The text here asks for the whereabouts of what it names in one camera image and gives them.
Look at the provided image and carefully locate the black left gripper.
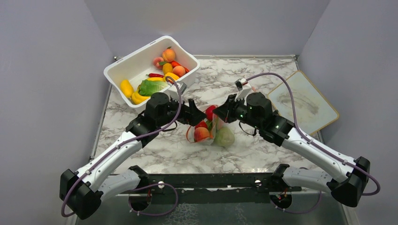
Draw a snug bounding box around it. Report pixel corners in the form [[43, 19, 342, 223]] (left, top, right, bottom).
[[157, 94, 207, 128]]

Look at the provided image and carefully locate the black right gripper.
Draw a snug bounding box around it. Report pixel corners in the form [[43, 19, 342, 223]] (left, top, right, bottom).
[[213, 94, 262, 130]]

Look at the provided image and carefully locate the red apple toy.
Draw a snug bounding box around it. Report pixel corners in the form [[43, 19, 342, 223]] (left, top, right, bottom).
[[205, 105, 217, 121]]

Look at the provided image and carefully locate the clear zip bag orange zipper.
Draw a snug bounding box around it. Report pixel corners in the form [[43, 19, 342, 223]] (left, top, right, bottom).
[[185, 105, 233, 146]]

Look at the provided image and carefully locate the green cabbage toy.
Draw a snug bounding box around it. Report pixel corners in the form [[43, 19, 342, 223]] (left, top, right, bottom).
[[214, 127, 235, 148]]

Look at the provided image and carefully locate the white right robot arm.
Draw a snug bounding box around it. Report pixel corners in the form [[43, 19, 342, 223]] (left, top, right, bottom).
[[213, 92, 370, 207]]

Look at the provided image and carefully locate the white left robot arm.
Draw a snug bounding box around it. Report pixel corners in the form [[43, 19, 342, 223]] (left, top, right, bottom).
[[60, 92, 207, 219]]

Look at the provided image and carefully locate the yellow bell pepper toy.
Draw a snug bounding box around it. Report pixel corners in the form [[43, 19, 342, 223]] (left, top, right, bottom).
[[163, 72, 180, 83]]

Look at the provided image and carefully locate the peach toy right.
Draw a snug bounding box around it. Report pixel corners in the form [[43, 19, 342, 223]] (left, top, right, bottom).
[[172, 66, 186, 77]]

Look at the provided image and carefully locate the small yellow mango toy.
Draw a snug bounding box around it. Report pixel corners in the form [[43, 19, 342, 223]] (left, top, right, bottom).
[[162, 62, 173, 75]]

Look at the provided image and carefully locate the light green lettuce toy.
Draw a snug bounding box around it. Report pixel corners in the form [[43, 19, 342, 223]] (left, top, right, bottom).
[[138, 80, 169, 97]]

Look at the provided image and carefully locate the red chili pepper toy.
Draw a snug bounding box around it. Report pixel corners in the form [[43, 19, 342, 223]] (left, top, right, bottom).
[[147, 73, 164, 78]]

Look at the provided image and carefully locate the curved yellow banana toy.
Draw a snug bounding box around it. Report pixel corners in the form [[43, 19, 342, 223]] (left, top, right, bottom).
[[131, 91, 150, 105]]

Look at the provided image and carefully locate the pink peach toy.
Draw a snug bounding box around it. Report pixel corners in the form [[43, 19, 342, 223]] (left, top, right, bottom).
[[152, 57, 164, 70]]

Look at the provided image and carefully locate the peach toy at back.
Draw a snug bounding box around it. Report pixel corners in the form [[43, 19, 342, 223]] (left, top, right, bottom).
[[162, 47, 176, 62]]

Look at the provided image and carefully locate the white plastic bin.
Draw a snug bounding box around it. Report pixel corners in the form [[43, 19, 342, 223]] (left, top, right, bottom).
[[103, 36, 200, 113]]

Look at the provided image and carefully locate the wood framed white board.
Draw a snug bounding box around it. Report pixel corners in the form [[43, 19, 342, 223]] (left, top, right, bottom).
[[268, 71, 339, 135]]

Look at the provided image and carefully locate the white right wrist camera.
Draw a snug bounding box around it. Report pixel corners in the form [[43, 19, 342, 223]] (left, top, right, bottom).
[[235, 78, 253, 101]]

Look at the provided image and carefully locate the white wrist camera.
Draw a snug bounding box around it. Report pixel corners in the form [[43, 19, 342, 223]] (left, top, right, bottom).
[[235, 78, 253, 101], [168, 82, 187, 101]]

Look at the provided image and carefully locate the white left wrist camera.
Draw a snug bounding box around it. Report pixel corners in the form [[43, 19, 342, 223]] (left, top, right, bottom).
[[168, 82, 187, 101]]

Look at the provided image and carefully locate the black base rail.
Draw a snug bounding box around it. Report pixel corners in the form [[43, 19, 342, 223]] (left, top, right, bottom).
[[126, 172, 301, 206]]

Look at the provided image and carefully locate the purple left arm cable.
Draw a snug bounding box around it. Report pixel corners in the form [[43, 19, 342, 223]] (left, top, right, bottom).
[[61, 76, 183, 218]]

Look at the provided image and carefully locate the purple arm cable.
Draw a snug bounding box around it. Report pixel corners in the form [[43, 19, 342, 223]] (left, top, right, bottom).
[[61, 76, 183, 218], [245, 72, 381, 196]]

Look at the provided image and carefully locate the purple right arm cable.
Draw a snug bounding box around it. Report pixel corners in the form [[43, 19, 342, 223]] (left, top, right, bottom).
[[245, 72, 381, 196]]

